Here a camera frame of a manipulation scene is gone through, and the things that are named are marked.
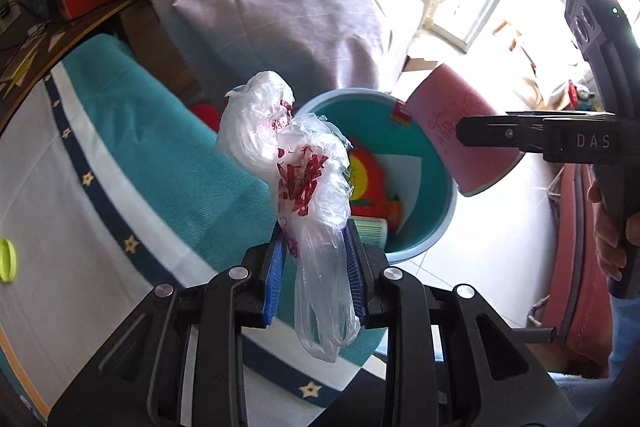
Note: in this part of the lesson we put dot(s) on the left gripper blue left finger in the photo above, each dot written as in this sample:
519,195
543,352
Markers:
272,273

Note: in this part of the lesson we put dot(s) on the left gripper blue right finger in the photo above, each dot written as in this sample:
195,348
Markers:
357,272

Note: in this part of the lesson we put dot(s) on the red yellow plastic bag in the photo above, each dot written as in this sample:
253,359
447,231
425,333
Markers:
371,197

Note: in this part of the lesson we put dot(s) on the clear plastic bag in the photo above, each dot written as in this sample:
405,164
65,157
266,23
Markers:
304,161

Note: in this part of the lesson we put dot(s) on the pink paper cup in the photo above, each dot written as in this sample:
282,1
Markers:
464,130

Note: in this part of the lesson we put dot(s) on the lime green jar lid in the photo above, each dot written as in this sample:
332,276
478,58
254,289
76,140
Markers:
8,261

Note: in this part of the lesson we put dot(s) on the white jar green band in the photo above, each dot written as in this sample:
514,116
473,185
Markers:
372,231

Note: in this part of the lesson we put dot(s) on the white paper towel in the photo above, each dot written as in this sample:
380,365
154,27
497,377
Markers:
403,181

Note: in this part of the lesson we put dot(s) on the teal trash bin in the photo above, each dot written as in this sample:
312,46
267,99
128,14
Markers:
368,117

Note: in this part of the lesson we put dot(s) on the right hand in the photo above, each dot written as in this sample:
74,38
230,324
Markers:
611,257

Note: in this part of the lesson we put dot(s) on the striped teal grey tablecloth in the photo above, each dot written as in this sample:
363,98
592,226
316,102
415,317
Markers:
110,186

